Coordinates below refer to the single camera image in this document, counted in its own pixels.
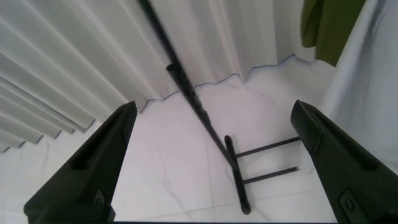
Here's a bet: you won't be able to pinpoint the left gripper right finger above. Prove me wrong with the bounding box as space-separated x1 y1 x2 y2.
290 99 398 223

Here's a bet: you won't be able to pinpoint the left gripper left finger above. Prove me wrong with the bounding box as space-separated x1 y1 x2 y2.
23 100 138 223

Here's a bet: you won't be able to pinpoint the pale grey shorts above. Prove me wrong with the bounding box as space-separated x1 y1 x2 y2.
318 0 398 175

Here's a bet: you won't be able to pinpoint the green long-sleeved shirt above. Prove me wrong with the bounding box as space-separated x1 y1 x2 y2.
300 0 368 67

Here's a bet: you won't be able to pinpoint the black clothes rack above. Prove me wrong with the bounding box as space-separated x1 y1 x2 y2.
138 0 301 215

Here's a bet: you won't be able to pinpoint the white curtain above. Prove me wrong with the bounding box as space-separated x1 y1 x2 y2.
0 0 318 153

